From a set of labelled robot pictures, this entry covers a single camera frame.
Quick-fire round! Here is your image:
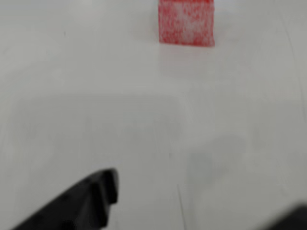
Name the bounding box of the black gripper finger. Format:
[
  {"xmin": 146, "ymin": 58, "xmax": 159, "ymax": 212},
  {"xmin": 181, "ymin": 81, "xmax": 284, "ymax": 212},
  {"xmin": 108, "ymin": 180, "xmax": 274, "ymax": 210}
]
[
  {"xmin": 11, "ymin": 168, "xmax": 119, "ymax": 230},
  {"xmin": 271, "ymin": 203, "xmax": 307, "ymax": 230}
]

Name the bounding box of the red speckled foam cube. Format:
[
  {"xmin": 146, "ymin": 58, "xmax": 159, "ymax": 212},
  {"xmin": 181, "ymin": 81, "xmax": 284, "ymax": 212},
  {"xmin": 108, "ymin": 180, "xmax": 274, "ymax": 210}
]
[{"xmin": 157, "ymin": 0, "xmax": 215, "ymax": 47}]

